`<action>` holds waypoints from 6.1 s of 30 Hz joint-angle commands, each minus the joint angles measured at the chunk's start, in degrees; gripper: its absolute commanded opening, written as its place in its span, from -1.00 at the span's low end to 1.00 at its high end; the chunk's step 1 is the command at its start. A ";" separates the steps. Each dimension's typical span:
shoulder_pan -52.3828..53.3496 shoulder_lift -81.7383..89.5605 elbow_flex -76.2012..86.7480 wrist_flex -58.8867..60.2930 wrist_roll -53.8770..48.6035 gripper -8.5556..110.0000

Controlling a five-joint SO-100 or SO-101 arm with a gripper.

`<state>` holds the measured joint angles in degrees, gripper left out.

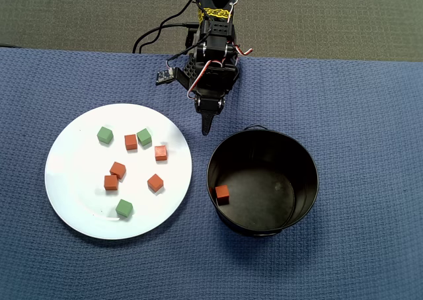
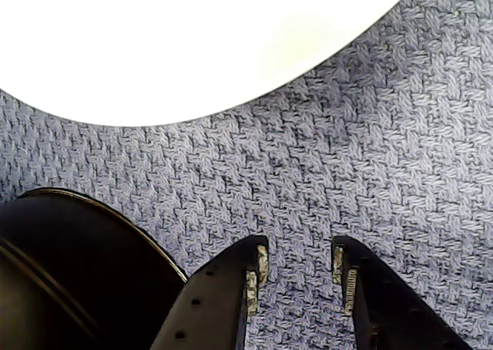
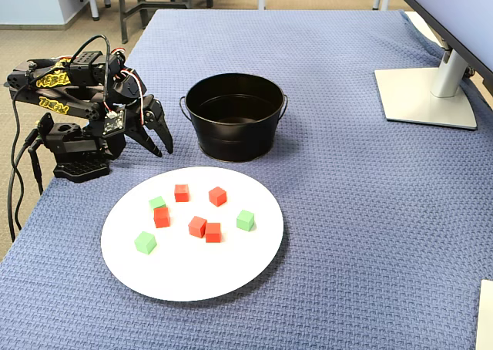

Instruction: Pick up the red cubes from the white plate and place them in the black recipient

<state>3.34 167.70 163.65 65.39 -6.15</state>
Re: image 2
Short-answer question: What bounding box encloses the white round plate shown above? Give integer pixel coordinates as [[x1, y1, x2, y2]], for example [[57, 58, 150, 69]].
[[0, 0, 424, 128]]

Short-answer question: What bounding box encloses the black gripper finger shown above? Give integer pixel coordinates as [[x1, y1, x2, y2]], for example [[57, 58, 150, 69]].
[[330, 235, 475, 350], [149, 235, 270, 350]]

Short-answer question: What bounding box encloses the black metal bucket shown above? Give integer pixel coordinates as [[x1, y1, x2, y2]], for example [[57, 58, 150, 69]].
[[0, 187, 189, 350]]

